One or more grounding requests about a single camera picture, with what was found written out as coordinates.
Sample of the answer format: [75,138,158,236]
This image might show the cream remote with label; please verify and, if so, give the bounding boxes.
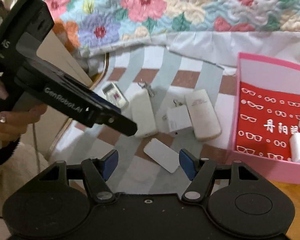
[185,89,222,141]

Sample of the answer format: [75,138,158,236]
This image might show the floral quilted bedspread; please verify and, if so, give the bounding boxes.
[44,0,300,57]

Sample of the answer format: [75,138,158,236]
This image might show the person left hand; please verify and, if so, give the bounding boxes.
[0,73,48,140]

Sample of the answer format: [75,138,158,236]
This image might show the checkered striped floor mat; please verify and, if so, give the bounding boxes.
[52,46,236,194]

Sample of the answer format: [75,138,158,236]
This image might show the air conditioner remote with screen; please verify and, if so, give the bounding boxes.
[102,82,129,110]

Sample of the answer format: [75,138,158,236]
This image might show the silver keys on ring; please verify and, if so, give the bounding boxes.
[137,81,155,98]

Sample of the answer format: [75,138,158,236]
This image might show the white bed sheet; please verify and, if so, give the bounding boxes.
[77,31,300,75]

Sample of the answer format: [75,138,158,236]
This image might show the white cube charger adapter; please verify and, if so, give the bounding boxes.
[166,105,193,137]

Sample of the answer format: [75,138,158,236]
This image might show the long white remote back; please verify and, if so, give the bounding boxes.
[130,89,158,138]

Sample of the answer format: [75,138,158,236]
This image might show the pink cardboard box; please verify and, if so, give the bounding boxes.
[225,53,300,184]

